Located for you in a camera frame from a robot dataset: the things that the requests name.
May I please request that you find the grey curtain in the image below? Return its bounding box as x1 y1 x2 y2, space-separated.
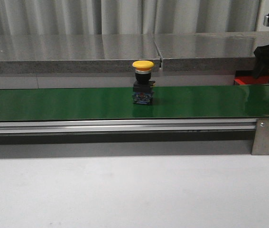
0 0 269 35

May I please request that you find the left grey stone slab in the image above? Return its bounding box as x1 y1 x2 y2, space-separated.
0 34 160 74

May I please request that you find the right grey stone slab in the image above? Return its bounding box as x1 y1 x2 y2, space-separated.
154 31 269 72

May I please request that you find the grey stone slab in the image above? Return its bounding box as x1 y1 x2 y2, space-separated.
0 34 160 74
154 31 269 72

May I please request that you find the aluminium conveyor frame rail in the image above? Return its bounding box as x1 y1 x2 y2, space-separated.
0 118 257 134

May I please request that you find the red plastic bin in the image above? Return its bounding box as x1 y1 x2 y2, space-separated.
234 72 269 85

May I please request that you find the steel conveyor support bracket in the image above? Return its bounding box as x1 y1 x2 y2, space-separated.
251 118 269 155

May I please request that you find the green conveyor belt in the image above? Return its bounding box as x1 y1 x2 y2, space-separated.
0 85 269 122

